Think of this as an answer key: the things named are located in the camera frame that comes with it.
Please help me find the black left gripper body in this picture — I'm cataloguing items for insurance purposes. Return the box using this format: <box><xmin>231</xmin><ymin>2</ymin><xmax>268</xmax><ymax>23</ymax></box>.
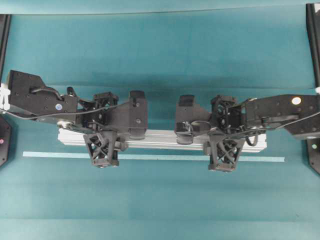
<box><xmin>93</xmin><ymin>92</ymin><xmax>148</xmax><ymax>135</ymax></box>

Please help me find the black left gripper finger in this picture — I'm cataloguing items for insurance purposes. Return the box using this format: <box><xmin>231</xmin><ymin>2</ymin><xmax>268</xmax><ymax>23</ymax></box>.
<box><xmin>129</xmin><ymin>90</ymin><xmax>146</xmax><ymax>100</ymax></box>
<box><xmin>128</xmin><ymin>128</ymin><xmax>146</xmax><ymax>140</ymax></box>

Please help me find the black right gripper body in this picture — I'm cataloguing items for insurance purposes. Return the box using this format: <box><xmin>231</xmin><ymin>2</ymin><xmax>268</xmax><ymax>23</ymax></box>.
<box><xmin>174</xmin><ymin>95</ymin><xmax>237</xmax><ymax>136</ymax></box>

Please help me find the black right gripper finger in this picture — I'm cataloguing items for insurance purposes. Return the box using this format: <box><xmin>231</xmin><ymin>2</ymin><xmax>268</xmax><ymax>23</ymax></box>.
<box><xmin>176</xmin><ymin>130</ymin><xmax>194</xmax><ymax>145</ymax></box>
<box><xmin>178</xmin><ymin>94</ymin><xmax>195</xmax><ymax>105</ymax></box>

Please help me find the silver aluminium extrusion rail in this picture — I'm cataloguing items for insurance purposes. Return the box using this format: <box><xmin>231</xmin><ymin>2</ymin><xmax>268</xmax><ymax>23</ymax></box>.
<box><xmin>57</xmin><ymin>127</ymin><xmax>268</xmax><ymax>154</ymax></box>

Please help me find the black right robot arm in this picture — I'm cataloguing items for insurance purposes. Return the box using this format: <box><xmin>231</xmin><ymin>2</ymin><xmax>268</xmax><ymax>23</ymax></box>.
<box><xmin>174</xmin><ymin>94</ymin><xmax>320</xmax><ymax>144</ymax></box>

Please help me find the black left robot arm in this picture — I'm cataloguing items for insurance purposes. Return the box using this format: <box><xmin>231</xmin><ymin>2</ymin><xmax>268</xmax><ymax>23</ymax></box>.
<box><xmin>7</xmin><ymin>70</ymin><xmax>148</xmax><ymax>139</ymax></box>

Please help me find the light blue tape strip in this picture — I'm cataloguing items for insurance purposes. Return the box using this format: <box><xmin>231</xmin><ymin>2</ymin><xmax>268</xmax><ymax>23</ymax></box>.
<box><xmin>22</xmin><ymin>151</ymin><xmax>285</xmax><ymax>163</ymax></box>

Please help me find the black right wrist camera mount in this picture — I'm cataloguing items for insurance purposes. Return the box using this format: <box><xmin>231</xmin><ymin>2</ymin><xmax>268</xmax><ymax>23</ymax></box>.
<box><xmin>203</xmin><ymin>135</ymin><xmax>245</xmax><ymax>172</ymax></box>

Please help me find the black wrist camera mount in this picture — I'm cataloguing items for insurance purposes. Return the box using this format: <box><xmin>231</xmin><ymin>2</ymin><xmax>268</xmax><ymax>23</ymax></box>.
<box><xmin>83</xmin><ymin>131</ymin><xmax>128</xmax><ymax>168</ymax></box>
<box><xmin>203</xmin><ymin>135</ymin><xmax>245</xmax><ymax>172</ymax></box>

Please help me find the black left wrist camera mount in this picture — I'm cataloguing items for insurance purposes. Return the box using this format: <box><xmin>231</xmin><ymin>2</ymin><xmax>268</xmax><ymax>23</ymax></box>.
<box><xmin>83</xmin><ymin>131</ymin><xmax>128</xmax><ymax>168</ymax></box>

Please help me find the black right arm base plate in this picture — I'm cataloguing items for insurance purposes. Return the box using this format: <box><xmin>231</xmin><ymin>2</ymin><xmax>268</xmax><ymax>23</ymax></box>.
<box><xmin>306</xmin><ymin>138</ymin><xmax>320</xmax><ymax>174</ymax></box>

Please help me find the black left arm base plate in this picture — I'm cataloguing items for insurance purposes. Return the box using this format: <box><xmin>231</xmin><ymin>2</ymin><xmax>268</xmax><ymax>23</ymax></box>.
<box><xmin>0</xmin><ymin>116</ymin><xmax>12</xmax><ymax>166</ymax></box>

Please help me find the black right frame post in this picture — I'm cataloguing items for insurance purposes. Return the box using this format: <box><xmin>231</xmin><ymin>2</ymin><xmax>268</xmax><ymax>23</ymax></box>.
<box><xmin>306</xmin><ymin>3</ymin><xmax>320</xmax><ymax>93</ymax></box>

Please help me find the black frame post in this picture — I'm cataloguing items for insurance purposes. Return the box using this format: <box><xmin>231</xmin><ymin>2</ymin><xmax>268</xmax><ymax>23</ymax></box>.
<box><xmin>0</xmin><ymin>14</ymin><xmax>12</xmax><ymax>79</ymax></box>
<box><xmin>306</xmin><ymin>3</ymin><xmax>320</xmax><ymax>93</ymax></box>

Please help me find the black left frame post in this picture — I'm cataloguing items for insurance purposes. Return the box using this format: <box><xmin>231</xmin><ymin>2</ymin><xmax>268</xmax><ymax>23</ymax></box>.
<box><xmin>0</xmin><ymin>14</ymin><xmax>12</xmax><ymax>79</ymax></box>

